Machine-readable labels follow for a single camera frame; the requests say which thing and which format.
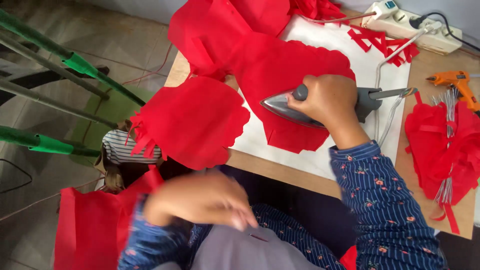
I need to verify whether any striped cloth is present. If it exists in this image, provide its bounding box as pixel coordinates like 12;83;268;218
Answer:
102;129;163;166

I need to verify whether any black plug with cable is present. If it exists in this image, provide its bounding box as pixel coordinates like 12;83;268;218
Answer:
408;12;480;52

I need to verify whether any bundle of silver wires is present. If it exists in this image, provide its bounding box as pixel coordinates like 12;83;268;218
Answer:
430;88;460;205

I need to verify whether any thin black cable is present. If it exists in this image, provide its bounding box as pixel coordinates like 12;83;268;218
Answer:
0;158;34;195

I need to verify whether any green metal rack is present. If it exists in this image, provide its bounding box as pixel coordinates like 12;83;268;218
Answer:
0;7;147;158

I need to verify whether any white ironing sheet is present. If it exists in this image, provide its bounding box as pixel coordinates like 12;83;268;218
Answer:
228;15;412;182

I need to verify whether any scalloped red fabric piece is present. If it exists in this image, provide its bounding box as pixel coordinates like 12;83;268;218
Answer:
127;76;251;172

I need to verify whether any person's right hand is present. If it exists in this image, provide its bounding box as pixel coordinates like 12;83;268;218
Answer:
287;74;359;130

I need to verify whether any thin red wire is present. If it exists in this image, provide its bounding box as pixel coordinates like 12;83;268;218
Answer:
0;43;174;223

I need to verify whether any ruffled red fabric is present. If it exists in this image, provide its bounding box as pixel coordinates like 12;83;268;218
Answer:
288;0;350;26

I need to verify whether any grey clothes iron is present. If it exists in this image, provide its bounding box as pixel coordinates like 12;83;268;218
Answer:
259;84;419;130

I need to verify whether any brown bag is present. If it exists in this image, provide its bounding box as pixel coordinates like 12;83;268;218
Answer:
93;119;166;194

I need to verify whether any large red fabric piece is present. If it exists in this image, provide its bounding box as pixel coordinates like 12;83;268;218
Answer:
225;34;357;154

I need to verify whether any white power strip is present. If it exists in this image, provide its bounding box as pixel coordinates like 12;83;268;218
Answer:
361;0;463;56

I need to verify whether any pile of red fabric strips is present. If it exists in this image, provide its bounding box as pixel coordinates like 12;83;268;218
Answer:
347;25;421;68

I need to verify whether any white iron cord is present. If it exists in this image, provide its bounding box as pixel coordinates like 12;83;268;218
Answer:
373;22;443;148

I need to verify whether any red fabric sheet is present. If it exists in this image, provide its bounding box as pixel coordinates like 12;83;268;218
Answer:
53;166;166;270

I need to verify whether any folded red fabric piece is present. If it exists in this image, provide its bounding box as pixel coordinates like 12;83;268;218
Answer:
167;0;292;81

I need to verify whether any orange glue gun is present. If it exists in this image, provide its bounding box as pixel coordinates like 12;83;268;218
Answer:
425;70;480;114

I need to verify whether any heap of red fabric flowers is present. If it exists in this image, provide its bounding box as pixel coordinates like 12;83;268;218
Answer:
404;91;480;235

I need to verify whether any person's left hand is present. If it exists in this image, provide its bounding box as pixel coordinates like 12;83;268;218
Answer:
144;172;259;232

